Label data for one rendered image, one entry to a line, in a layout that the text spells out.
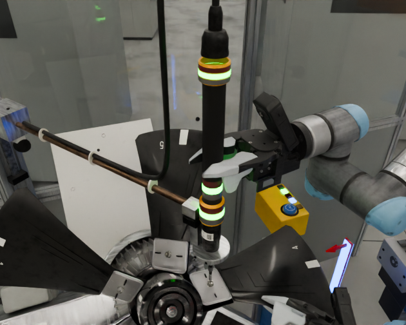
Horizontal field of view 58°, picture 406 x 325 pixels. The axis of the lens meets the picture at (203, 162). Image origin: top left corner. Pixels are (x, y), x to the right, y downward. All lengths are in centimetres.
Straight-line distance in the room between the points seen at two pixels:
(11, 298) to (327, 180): 70
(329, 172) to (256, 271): 26
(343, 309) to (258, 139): 36
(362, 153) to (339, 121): 128
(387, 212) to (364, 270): 186
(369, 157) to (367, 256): 82
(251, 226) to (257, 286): 108
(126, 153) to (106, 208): 15
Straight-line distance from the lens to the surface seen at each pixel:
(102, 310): 88
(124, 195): 97
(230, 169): 55
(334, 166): 75
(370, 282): 250
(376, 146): 202
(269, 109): 57
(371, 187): 72
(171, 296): 71
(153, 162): 79
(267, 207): 117
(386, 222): 70
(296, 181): 181
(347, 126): 72
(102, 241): 97
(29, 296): 91
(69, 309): 88
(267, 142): 61
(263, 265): 84
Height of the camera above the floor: 182
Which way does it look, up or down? 35 degrees down
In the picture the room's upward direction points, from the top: straight up
